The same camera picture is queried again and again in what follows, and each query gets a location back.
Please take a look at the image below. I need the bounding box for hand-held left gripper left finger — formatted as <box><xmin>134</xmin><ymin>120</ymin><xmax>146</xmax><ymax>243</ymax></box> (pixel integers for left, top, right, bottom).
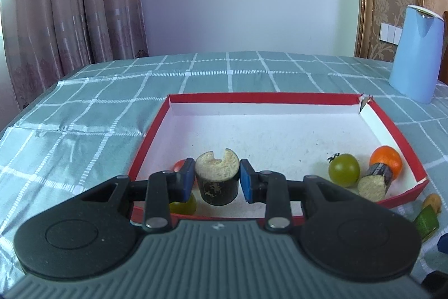
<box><xmin>80</xmin><ymin>158</ymin><xmax>195</xmax><ymax>233</ymax></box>

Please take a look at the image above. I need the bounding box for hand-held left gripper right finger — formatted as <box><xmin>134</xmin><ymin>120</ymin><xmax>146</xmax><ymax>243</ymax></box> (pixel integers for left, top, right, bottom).
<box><xmin>240</xmin><ymin>159</ymin><xmax>354</xmax><ymax>233</ymax></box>

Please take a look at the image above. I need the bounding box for green vegetable piece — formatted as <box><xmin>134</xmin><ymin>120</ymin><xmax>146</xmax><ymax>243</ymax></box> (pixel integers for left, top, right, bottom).
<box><xmin>412</xmin><ymin>206</ymin><xmax>440</xmax><ymax>244</ymax></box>

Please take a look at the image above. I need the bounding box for small green tomato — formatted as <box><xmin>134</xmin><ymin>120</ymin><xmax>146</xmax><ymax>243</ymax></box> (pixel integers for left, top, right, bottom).
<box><xmin>169</xmin><ymin>193</ymin><xmax>197</xmax><ymax>215</ymax></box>

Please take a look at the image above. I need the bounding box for eggplant piece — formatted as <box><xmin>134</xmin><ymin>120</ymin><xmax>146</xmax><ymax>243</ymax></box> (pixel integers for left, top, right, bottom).
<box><xmin>357</xmin><ymin>162</ymin><xmax>393</xmax><ymax>202</ymax></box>
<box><xmin>194</xmin><ymin>148</ymin><xmax>241</xmax><ymax>207</ymax></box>

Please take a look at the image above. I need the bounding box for red cardboard box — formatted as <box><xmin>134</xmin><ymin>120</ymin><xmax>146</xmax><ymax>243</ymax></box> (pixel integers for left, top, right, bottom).
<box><xmin>128</xmin><ymin>92</ymin><xmax>430</xmax><ymax>228</ymax></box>

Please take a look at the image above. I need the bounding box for large green tomato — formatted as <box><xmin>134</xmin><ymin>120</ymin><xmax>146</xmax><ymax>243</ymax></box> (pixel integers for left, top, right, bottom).
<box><xmin>328</xmin><ymin>152</ymin><xmax>361</xmax><ymax>188</ymax></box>

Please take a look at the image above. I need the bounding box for orange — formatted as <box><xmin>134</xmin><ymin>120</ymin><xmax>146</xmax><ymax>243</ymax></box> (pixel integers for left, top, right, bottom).
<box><xmin>370</xmin><ymin>145</ymin><xmax>403</xmax><ymax>181</ymax></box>

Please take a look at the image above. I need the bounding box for small yellow-brown fruit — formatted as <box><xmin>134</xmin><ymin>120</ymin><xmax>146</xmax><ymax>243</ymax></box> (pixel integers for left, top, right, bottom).
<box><xmin>421</xmin><ymin>193</ymin><xmax>442</xmax><ymax>215</ymax></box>

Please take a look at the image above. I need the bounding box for teal checked tablecloth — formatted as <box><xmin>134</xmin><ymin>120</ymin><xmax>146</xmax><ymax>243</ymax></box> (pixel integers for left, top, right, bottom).
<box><xmin>0</xmin><ymin>52</ymin><xmax>448</xmax><ymax>299</ymax></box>

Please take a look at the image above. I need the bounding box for light blue kettle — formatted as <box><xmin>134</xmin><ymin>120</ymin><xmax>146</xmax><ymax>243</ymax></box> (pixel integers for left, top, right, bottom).
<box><xmin>389</xmin><ymin>5</ymin><xmax>445</xmax><ymax>104</ymax></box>

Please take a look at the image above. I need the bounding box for pink patterned curtain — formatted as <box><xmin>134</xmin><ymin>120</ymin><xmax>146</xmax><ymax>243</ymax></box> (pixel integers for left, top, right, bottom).
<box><xmin>0</xmin><ymin>0</ymin><xmax>150</xmax><ymax>110</ymax></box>

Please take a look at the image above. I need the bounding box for white light switch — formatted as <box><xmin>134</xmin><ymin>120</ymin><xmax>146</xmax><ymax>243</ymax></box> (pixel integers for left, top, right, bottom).
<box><xmin>379</xmin><ymin>22</ymin><xmax>403</xmax><ymax>45</ymax></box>

